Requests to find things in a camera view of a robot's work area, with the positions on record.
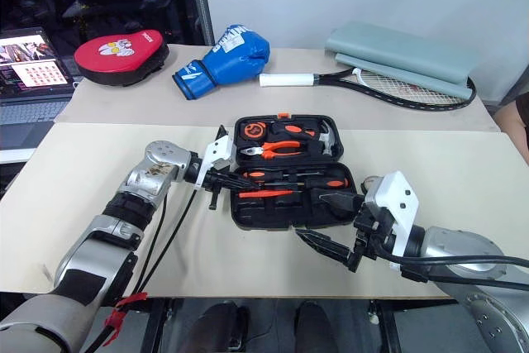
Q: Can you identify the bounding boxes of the open laptop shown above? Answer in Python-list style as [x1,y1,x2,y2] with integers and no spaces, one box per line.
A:
[0,26,78,164]

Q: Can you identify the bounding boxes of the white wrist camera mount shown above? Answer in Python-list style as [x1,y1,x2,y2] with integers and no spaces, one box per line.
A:
[196,132,234,189]
[363,170,419,257]

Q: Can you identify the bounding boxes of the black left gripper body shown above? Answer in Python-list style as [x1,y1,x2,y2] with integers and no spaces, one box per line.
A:
[202,169,232,211]

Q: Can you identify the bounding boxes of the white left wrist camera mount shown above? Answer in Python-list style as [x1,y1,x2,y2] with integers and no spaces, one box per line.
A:
[196,132,234,189]

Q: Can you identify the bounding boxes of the black orange driver handle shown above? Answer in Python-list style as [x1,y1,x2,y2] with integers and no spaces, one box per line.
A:
[270,121,317,142]

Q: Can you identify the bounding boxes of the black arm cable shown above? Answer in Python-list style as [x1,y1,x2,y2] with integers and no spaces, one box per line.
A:
[388,254,529,274]
[123,193,169,300]
[398,270,529,289]
[82,185,199,353]

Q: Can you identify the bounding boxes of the black plastic tool case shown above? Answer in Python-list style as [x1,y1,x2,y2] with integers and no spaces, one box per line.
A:
[229,112,359,232]

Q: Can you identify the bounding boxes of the red tape cable tie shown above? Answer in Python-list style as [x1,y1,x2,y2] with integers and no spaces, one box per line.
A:
[102,292,149,348]

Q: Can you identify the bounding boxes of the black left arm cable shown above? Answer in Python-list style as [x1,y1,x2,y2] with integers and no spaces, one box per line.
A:
[123,193,169,300]
[82,185,199,353]

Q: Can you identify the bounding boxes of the orange voltage tester pen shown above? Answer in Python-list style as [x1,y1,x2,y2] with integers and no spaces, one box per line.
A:
[238,189,303,199]

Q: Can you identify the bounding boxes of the orange handled pliers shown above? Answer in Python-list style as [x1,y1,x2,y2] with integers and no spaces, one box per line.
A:
[241,141,307,160]

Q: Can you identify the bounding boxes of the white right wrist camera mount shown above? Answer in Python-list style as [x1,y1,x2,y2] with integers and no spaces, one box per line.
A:
[363,170,419,257]

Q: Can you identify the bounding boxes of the black table leg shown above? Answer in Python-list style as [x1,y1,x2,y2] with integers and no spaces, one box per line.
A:
[146,298,174,353]
[369,298,408,353]

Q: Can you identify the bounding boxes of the dark rounded shape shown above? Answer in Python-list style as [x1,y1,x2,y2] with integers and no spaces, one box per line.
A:
[293,300,338,353]
[181,301,251,353]

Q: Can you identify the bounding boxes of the silver claw hammer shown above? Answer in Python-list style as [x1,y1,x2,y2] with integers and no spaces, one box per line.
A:
[307,120,338,156]

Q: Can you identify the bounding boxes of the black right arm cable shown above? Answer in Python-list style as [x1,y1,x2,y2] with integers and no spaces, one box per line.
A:
[388,254,529,274]
[398,270,529,289]

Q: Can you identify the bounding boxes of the black tennis racket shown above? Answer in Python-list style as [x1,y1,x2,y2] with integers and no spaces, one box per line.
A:
[259,66,478,111]

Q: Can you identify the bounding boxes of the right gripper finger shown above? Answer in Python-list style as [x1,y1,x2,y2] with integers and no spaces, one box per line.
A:
[295,227,356,271]
[317,192,365,222]

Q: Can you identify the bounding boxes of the red boxing focus mitt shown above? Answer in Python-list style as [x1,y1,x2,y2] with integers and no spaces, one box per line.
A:
[73,29,170,88]

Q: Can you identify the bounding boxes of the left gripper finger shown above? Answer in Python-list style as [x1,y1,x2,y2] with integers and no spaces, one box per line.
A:
[222,179,257,192]
[225,171,256,184]

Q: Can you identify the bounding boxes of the light beige table sheet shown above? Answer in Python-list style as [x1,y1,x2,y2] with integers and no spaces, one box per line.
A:
[0,121,513,300]

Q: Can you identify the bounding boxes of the grey metal post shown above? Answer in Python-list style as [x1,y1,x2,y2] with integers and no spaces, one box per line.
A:
[188,0,216,46]

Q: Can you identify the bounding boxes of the folded grey mat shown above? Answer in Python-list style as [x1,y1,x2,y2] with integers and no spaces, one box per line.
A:
[324,21,483,98]

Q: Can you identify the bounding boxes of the tan table sheet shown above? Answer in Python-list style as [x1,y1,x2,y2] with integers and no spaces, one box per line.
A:
[53,43,501,134]

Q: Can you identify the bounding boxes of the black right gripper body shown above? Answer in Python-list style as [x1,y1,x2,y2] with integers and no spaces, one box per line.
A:
[349,203,400,274]

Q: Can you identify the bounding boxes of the orange black tape measure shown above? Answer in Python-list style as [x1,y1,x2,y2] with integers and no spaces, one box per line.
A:
[242,122,269,140]

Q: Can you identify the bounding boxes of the blue boxing glove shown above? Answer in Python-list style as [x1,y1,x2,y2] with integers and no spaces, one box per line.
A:
[172,24,271,101]

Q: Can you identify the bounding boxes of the orange black screwdriver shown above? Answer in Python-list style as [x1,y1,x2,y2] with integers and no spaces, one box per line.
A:
[241,169,326,181]
[262,177,350,192]

